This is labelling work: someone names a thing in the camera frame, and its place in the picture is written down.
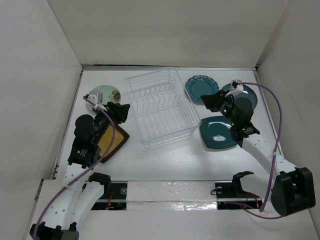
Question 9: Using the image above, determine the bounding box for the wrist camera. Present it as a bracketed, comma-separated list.
[230, 79, 244, 95]
[86, 91, 103, 105]

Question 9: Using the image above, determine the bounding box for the metal base rail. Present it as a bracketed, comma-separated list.
[110, 194, 261, 203]

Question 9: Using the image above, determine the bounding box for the yellow square plate black rim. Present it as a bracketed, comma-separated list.
[96, 124, 131, 164]

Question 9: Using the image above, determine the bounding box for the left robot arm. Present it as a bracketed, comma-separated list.
[29, 102, 130, 240]

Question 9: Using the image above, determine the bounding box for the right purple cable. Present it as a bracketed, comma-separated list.
[236, 81, 286, 220]

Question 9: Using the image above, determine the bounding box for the teal square plate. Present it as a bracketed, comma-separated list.
[200, 116, 237, 150]

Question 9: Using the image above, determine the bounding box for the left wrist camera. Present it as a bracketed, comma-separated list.
[86, 91, 103, 105]

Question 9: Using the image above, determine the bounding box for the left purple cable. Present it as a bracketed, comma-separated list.
[33, 96, 116, 240]

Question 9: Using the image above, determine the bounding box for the white wire dish rack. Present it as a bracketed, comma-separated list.
[124, 67, 201, 147]

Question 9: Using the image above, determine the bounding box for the purple cable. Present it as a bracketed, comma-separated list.
[236, 81, 286, 220]
[33, 96, 116, 240]

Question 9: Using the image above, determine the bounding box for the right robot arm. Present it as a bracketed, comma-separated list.
[200, 90, 316, 217]

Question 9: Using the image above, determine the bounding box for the mint floral round plate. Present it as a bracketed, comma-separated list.
[90, 85, 121, 105]

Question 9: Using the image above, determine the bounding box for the scalloped teal round plate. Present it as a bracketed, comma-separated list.
[185, 75, 220, 105]

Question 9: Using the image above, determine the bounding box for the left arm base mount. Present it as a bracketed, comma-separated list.
[88, 172, 128, 211]

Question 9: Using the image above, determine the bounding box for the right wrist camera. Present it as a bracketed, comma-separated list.
[230, 79, 244, 95]

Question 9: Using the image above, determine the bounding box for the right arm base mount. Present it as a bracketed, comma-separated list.
[210, 171, 263, 210]

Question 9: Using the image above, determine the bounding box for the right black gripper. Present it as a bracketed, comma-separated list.
[200, 89, 238, 127]

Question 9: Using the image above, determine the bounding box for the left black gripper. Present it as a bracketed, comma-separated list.
[92, 101, 129, 145]

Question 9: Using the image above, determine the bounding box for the smooth teal round plate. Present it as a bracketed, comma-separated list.
[233, 85, 258, 109]

